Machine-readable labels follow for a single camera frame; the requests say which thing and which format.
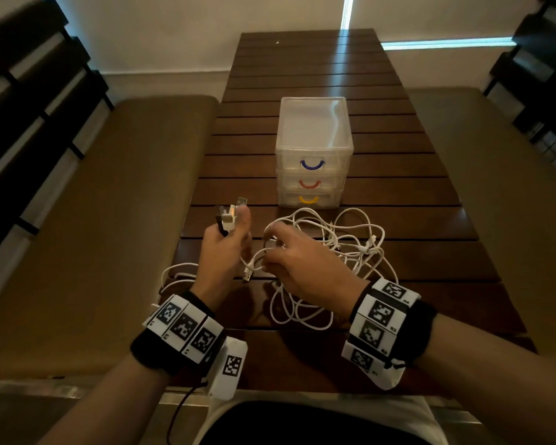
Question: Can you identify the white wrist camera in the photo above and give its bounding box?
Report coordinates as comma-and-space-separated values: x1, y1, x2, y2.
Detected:
342, 340, 406, 391
206, 337, 249, 402

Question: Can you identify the clear drawer blue handle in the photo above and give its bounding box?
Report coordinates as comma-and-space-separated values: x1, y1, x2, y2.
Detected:
276, 148, 353, 174

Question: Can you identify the black marker wristband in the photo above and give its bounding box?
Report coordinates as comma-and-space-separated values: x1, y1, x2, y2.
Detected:
129, 291, 227, 377
342, 278, 439, 367

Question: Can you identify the person's black garment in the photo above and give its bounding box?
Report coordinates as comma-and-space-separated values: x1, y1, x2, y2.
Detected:
201, 402, 432, 445

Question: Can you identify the person's left hand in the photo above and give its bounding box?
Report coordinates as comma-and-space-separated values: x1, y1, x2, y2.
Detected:
190, 204, 252, 313

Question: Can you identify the thin black camera cable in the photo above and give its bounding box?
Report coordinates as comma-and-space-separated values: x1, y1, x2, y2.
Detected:
166, 382, 207, 445

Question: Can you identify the clear drawer yellow handle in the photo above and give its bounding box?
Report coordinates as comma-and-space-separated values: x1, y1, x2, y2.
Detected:
277, 189, 343, 209

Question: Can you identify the person's left forearm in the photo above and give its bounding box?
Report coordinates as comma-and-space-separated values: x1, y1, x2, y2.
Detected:
36, 354, 172, 445

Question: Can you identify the person's right hand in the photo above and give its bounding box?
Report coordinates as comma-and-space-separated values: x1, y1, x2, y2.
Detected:
261, 222, 369, 320

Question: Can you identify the person's right forearm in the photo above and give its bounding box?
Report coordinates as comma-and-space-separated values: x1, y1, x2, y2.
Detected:
415, 315, 556, 445

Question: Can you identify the clear plastic three-drawer organiser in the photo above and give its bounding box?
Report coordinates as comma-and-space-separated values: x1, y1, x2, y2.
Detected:
274, 96, 355, 209

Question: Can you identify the tangle of white cables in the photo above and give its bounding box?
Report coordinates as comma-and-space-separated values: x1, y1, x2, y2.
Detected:
259, 207, 399, 331

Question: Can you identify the brown bench cushion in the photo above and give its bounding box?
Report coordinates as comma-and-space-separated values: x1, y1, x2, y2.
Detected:
0, 95, 219, 381
406, 87, 556, 367

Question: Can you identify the clear drawer red handle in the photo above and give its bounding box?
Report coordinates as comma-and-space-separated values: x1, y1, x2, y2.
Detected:
277, 170, 348, 193

